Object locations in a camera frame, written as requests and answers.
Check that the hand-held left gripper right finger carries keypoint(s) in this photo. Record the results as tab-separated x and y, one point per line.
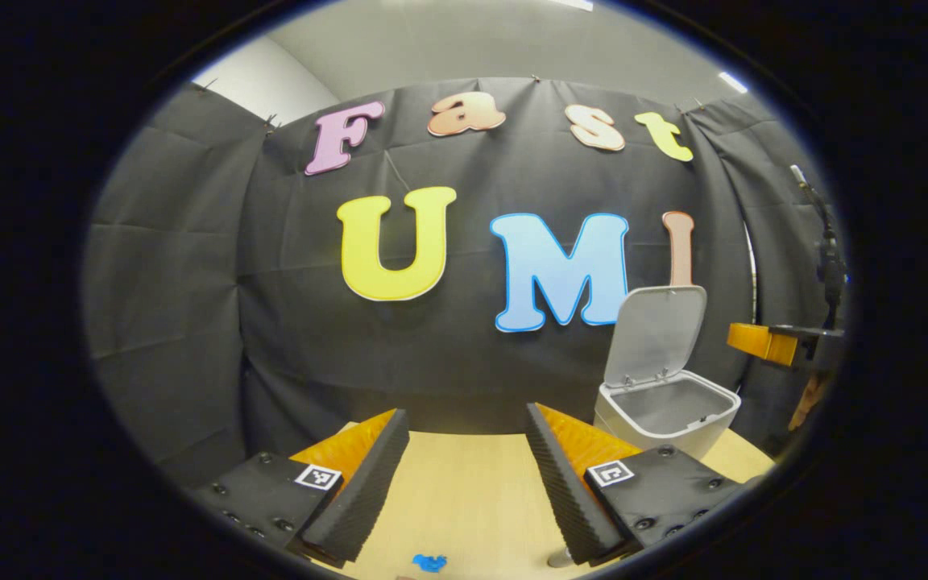
565	499

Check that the ceiling light panel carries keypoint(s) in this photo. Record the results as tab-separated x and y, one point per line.
570	4
732	81

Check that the blue paper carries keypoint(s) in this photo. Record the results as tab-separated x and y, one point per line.
430	563

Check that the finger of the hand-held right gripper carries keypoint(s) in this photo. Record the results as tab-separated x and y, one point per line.
762	342

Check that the wooden desktop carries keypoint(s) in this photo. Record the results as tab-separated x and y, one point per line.
464	499

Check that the white desktop garbage bin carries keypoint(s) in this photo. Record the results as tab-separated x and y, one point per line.
657	338

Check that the black backdrop cloth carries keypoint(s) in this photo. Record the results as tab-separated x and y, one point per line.
448	362

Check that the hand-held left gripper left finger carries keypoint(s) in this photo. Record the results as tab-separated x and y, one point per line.
367	499

